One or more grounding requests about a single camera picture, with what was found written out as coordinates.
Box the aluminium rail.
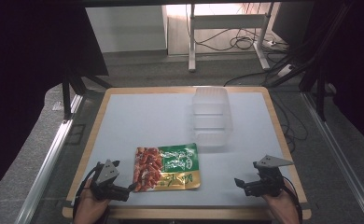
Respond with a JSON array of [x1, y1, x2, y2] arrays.
[[15, 94, 84, 224], [301, 91, 364, 224]]

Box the person's left hand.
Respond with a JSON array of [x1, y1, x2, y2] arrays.
[[73, 178, 111, 224]]

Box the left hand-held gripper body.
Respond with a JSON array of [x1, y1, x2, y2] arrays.
[[90, 159, 131, 203]]

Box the green and red snack packet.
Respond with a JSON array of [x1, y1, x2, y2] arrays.
[[133, 142, 202, 193]]

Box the white board panel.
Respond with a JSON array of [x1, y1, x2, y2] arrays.
[[84, 5, 169, 54]]

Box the person's right hand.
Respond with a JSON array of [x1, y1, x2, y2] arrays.
[[261, 182, 301, 224]]

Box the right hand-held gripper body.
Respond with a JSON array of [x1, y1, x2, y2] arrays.
[[244, 154, 295, 198]]

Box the black metal stand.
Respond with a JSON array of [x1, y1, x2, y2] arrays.
[[265, 3, 352, 122], [61, 66, 113, 121]]

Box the white power strip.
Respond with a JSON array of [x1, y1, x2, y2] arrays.
[[276, 63, 296, 78]]

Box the thin black floor cable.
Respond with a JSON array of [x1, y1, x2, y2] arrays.
[[270, 91, 309, 154]]

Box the clear plastic container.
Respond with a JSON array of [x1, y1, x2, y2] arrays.
[[189, 86, 234, 148]]

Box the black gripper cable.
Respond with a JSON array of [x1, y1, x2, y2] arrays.
[[72, 166, 101, 220], [282, 175, 304, 223]]

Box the tangle of black floor cables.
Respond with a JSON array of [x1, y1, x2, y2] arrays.
[[194, 27, 290, 54]]

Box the white desk frame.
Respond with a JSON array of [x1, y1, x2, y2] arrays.
[[187, 3, 275, 73]]

